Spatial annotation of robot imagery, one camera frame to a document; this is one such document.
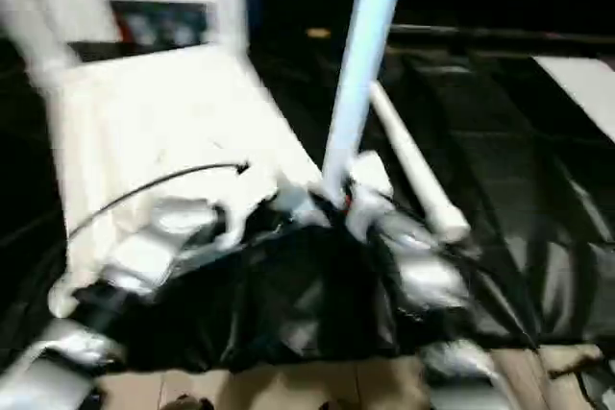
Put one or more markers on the white plastic table top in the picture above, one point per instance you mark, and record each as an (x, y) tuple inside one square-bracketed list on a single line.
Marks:
[(163, 132)]

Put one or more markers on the white plastic table leg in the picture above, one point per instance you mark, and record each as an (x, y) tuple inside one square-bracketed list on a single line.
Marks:
[(418, 165), (360, 55), (38, 36)]

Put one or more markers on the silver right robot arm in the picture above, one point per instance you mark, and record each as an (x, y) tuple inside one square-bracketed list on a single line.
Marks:
[(432, 285)]

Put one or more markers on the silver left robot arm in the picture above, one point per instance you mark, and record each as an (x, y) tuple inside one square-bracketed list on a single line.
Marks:
[(125, 266)]

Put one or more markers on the black work mat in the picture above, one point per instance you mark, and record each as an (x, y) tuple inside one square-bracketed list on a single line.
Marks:
[(519, 237)]

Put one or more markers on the small tan tag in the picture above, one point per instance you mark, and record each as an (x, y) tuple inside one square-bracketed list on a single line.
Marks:
[(318, 34)]

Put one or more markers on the dark left robot foot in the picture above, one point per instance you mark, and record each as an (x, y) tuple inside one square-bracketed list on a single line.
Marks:
[(187, 402)]

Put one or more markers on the red bottle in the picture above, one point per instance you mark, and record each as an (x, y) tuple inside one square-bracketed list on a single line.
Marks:
[(119, 24)]

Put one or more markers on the white flat board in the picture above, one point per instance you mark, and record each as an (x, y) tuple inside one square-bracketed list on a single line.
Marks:
[(586, 93)]

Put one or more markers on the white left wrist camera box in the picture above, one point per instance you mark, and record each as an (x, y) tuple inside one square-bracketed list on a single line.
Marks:
[(245, 201)]

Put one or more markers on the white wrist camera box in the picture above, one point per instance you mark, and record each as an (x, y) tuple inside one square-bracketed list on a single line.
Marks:
[(245, 201), (370, 184)]

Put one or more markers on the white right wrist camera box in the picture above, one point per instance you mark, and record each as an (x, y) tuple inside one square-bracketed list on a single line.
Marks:
[(370, 184)]

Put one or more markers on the black rail bar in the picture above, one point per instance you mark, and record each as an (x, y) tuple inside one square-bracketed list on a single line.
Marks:
[(500, 36)]

